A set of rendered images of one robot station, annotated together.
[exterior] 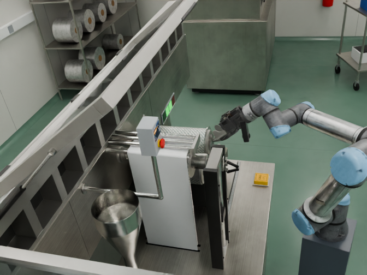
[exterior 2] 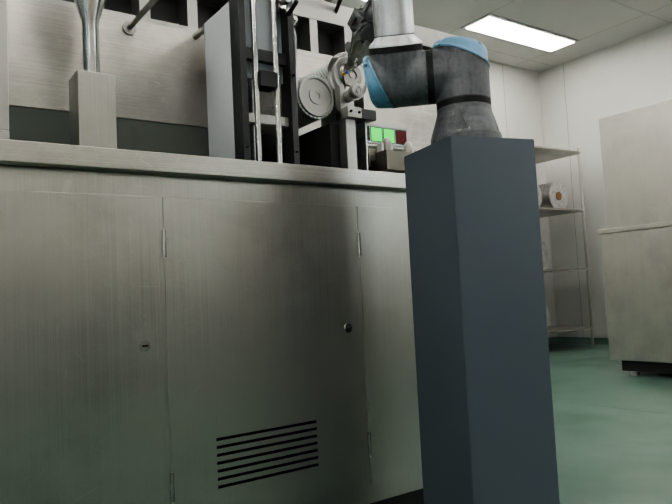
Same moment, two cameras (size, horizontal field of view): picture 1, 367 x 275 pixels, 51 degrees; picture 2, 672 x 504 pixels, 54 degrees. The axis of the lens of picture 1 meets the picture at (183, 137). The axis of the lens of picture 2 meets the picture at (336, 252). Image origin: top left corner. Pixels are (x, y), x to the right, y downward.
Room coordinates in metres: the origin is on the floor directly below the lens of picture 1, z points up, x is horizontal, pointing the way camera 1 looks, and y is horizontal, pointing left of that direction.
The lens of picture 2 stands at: (-0.13, -1.19, 0.60)
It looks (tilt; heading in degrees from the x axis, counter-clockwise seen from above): 4 degrees up; 36
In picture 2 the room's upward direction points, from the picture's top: 3 degrees counter-clockwise
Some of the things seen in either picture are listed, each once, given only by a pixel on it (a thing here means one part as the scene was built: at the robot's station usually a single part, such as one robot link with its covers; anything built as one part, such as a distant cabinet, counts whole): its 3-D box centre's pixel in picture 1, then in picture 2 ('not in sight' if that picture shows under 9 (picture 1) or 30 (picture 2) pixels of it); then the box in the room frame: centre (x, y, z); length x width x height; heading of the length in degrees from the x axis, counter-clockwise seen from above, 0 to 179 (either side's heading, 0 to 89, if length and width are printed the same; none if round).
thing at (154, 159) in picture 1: (157, 174); not in sight; (0.96, 0.10, 1.51); 0.02 x 0.02 x 0.20
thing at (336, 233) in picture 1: (331, 221); (464, 125); (1.17, -0.61, 0.95); 0.15 x 0.15 x 0.10
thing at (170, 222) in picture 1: (157, 200); (224, 103); (1.21, 0.14, 1.17); 0.34 x 0.05 x 0.54; 71
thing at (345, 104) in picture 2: not in sight; (350, 137); (1.43, -0.14, 1.05); 0.06 x 0.05 x 0.31; 71
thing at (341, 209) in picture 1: (333, 203); (458, 72); (1.17, -0.61, 1.07); 0.13 x 0.12 x 0.14; 117
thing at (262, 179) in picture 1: (261, 179); not in sight; (1.55, -0.39, 0.91); 0.07 x 0.07 x 0.02; 71
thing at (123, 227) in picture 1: (117, 211); not in sight; (0.83, 0.22, 1.50); 0.14 x 0.14 x 0.06
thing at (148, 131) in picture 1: (152, 136); not in sight; (0.96, 0.09, 1.66); 0.07 x 0.07 x 0.10; 73
